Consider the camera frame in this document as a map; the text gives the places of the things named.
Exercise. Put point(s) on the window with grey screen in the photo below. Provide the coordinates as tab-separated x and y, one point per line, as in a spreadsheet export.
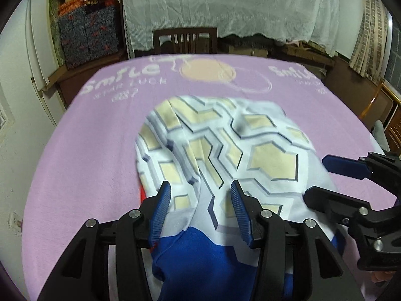
394	50

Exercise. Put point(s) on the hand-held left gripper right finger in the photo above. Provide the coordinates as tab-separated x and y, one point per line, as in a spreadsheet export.
241	214

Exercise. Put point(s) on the stack of orange boxes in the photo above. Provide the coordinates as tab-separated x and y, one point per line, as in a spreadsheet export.
75	4

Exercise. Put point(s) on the white lace cloth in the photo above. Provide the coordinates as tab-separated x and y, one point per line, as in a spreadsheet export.
219	3

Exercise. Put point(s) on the brown wooden cabinet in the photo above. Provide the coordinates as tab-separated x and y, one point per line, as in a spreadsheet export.
81	78

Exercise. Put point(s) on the pink printed blanket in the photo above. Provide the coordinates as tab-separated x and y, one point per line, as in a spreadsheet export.
94	131

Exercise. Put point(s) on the stack of dark patterned boxes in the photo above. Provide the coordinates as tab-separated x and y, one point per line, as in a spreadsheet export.
87	34

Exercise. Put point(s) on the dark wooden chair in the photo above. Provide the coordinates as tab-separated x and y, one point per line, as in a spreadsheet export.
184	32

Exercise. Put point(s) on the light wooden armchair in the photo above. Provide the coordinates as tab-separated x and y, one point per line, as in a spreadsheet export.
382	103

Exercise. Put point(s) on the beige patterned curtain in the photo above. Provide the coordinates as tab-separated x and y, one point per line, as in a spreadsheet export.
369	31

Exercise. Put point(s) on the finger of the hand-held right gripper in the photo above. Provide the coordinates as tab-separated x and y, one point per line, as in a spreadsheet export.
329	202
344	164

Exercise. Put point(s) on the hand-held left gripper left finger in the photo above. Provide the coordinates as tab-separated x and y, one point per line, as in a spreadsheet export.
161	213

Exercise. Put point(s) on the white wall socket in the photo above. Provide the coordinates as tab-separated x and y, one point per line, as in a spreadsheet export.
15	223

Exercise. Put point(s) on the person's right hand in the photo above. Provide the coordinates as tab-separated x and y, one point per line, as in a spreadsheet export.
382	277

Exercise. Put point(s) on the pile of cardboard boxes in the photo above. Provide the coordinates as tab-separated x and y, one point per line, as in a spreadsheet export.
297	51

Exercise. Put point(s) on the white board panels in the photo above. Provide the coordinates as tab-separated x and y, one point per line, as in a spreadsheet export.
40	44

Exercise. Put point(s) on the blue white patterned jacket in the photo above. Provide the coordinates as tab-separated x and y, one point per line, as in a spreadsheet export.
250	150

